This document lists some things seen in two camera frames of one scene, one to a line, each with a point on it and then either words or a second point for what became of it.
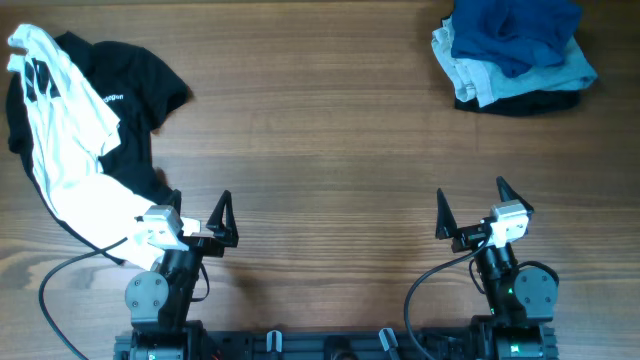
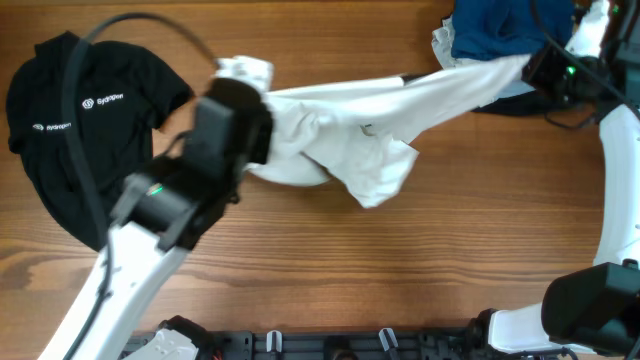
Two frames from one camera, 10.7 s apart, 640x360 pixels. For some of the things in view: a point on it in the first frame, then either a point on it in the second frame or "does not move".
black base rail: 498,343 does not move
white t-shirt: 71,127 -> 356,133
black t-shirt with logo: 139,90 does not move
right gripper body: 466,240 -> 554,74
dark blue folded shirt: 515,34 does not move
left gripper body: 204,244 -> 263,138
